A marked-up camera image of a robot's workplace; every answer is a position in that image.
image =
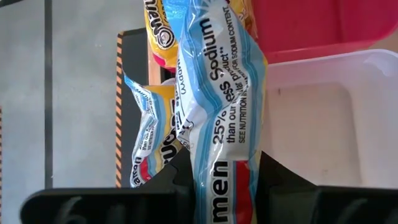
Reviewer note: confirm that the pink plastic bin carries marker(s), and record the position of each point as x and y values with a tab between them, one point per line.
311	25

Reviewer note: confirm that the black hazard-striped floor mat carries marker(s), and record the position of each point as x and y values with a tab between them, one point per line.
130	62

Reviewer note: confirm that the blue less-sodium chicken ramen packet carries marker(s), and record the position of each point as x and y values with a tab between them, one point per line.
217	109
149	124

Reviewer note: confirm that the clear white plastic bin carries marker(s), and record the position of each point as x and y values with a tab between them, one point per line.
326	124

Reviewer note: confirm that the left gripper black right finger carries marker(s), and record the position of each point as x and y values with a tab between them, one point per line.
311	208

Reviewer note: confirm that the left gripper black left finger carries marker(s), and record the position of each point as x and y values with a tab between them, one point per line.
124	208

